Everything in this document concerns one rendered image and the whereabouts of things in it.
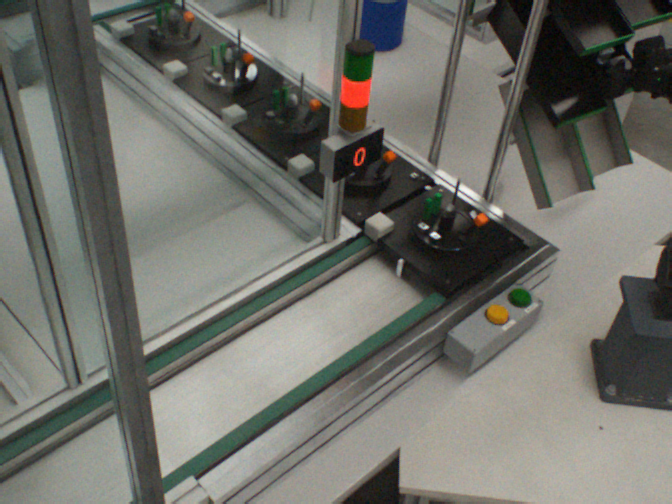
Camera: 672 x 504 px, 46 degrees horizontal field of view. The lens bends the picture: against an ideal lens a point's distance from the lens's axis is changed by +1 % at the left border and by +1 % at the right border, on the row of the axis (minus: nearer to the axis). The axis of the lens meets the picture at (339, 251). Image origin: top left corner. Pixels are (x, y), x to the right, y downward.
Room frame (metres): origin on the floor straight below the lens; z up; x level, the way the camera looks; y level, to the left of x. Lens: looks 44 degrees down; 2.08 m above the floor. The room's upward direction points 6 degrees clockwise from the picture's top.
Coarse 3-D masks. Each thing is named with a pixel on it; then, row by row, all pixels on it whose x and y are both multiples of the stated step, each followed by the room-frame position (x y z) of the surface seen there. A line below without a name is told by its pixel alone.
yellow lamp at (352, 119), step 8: (368, 104) 1.18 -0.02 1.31; (344, 112) 1.16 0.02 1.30; (352, 112) 1.16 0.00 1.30; (360, 112) 1.16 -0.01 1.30; (344, 120) 1.16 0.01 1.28; (352, 120) 1.16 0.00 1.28; (360, 120) 1.16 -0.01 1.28; (344, 128) 1.16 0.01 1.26; (352, 128) 1.16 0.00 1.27; (360, 128) 1.16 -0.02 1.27
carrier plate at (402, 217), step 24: (432, 192) 1.37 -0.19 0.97; (408, 216) 1.28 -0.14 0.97; (384, 240) 1.20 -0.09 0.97; (408, 240) 1.21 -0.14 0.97; (480, 240) 1.23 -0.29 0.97; (504, 240) 1.24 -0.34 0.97; (408, 264) 1.14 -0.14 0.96; (432, 264) 1.14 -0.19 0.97; (456, 264) 1.15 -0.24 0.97; (480, 264) 1.16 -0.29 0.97; (456, 288) 1.09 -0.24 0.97
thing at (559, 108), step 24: (504, 0) 1.51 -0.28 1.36; (528, 0) 1.59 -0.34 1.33; (504, 24) 1.50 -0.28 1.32; (552, 24) 1.56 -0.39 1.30; (504, 48) 1.49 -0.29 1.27; (552, 48) 1.53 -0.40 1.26; (528, 72) 1.42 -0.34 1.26; (552, 72) 1.47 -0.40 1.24; (576, 72) 1.49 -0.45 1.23; (552, 96) 1.41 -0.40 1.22; (576, 96) 1.43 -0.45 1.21; (600, 96) 1.43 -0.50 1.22; (552, 120) 1.35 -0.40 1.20; (576, 120) 1.37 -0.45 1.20
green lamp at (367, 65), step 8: (344, 48) 1.18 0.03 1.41; (344, 56) 1.18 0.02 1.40; (352, 56) 1.16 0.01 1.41; (360, 56) 1.16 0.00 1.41; (368, 56) 1.16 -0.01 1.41; (344, 64) 1.17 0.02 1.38; (352, 64) 1.16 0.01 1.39; (360, 64) 1.16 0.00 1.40; (368, 64) 1.17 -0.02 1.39; (344, 72) 1.17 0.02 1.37; (352, 72) 1.16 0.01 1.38; (360, 72) 1.16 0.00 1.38; (368, 72) 1.17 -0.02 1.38; (352, 80) 1.16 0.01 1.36; (360, 80) 1.16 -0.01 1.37
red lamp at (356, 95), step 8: (344, 80) 1.17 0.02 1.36; (368, 80) 1.17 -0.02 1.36; (344, 88) 1.17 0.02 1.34; (352, 88) 1.16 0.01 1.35; (360, 88) 1.16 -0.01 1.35; (368, 88) 1.17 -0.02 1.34; (344, 96) 1.17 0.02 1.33; (352, 96) 1.16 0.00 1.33; (360, 96) 1.16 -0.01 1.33; (368, 96) 1.17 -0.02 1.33; (344, 104) 1.16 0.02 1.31; (352, 104) 1.16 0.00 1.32; (360, 104) 1.16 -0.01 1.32
